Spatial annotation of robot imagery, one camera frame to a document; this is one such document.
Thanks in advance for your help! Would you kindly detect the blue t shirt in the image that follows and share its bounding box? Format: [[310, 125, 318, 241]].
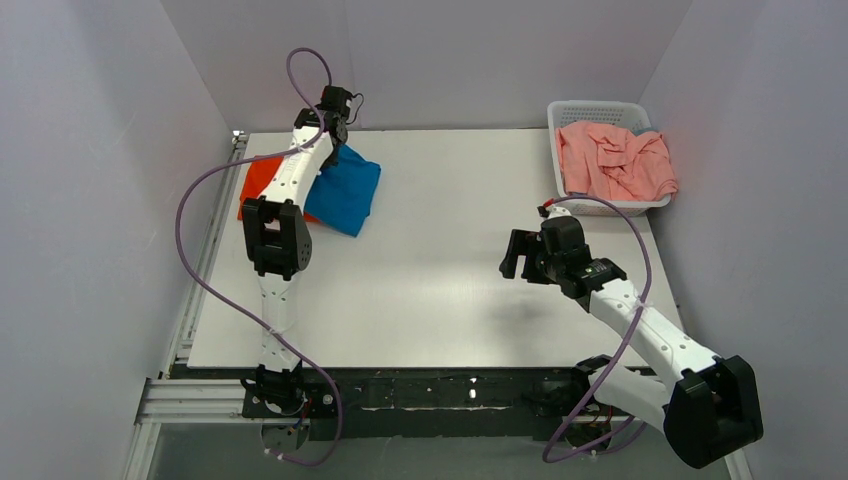
[[304, 145, 381, 237]]

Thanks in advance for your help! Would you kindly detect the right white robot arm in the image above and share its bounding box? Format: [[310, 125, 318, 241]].
[[499, 213, 764, 469]]

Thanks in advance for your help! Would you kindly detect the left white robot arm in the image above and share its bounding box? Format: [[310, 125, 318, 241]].
[[241, 85, 354, 373]]

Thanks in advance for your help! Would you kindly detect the folded orange t shirt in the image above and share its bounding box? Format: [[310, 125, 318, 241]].
[[237, 156, 285, 221]]

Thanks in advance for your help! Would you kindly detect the pink t shirt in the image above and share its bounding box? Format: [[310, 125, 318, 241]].
[[554, 121, 679, 202]]

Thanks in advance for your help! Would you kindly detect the white plastic basket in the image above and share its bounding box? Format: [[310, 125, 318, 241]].
[[547, 100, 672, 216]]

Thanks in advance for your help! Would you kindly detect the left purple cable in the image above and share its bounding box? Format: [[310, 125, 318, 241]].
[[174, 47, 344, 468]]

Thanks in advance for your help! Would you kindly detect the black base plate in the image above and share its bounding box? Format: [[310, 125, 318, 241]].
[[241, 367, 637, 444]]

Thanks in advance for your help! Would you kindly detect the aluminium frame rail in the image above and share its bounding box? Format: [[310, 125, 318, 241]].
[[128, 129, 748, 479]]

